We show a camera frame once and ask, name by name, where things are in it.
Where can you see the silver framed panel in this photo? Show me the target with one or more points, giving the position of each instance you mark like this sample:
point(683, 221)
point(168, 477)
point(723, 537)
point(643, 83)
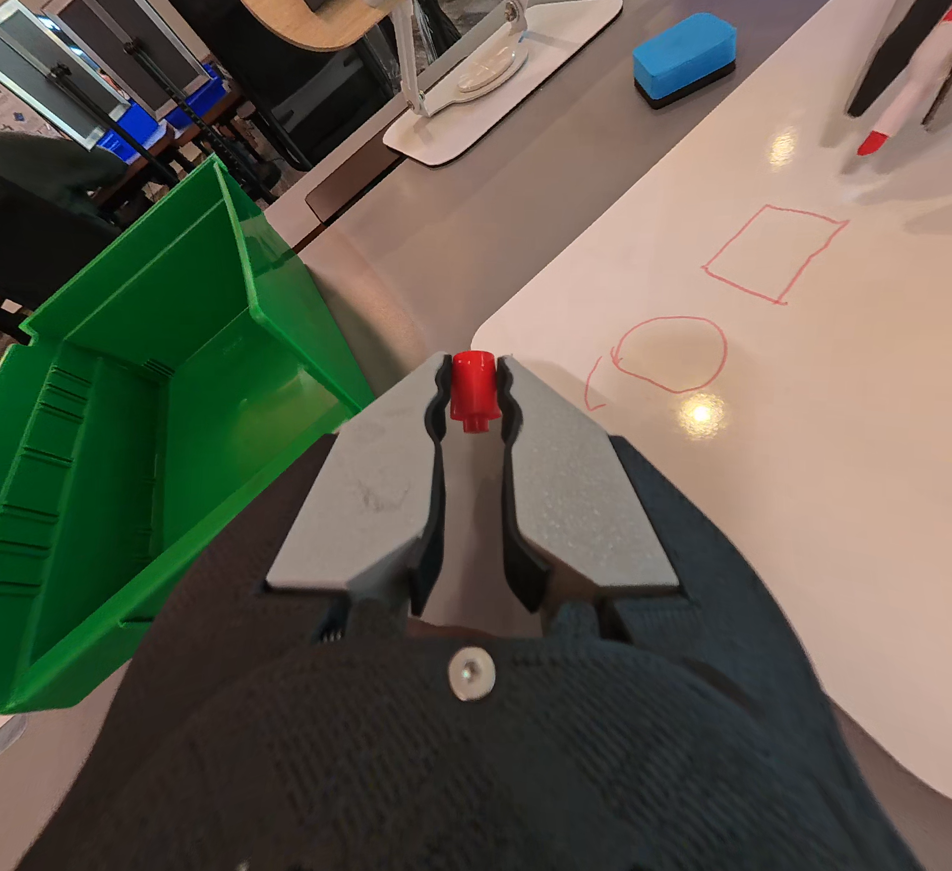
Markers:
point(52, 68)
point(126, 23)

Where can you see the small blue storage bin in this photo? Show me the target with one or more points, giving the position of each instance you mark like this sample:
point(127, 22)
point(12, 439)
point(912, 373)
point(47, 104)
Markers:
point(134, 135)
point(197, 98)

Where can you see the white whiteboard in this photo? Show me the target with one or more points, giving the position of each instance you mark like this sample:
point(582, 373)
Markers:
point(744, 477)

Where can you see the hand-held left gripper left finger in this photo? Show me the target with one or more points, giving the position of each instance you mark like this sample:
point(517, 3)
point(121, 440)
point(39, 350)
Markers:
point(357, 506)

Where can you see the beige board on white stand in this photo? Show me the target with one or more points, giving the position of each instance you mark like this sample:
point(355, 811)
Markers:
point(565, 23)

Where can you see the red dry erase marker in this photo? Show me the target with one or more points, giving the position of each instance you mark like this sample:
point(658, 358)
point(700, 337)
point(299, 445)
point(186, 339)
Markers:
point(911, 94)

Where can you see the blue whiteboard eraser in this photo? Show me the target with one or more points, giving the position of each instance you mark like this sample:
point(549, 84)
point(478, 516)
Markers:
point(680, 53)

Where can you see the green plastic bin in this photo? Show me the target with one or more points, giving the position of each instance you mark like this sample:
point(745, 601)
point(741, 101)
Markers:
point(111, 328)

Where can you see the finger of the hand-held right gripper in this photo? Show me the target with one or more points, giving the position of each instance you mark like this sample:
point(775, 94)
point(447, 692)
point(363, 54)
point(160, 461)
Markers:
point(918, 8)
point(941, 109)

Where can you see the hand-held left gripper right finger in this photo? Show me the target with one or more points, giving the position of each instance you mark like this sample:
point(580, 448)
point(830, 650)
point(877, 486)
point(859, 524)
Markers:
point(595, 506)

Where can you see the red marker cap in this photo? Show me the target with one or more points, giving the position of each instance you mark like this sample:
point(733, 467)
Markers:
point(476, 384)

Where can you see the black office chair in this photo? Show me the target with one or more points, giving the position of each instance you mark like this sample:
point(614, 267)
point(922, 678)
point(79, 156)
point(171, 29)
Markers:
point(312, 90)

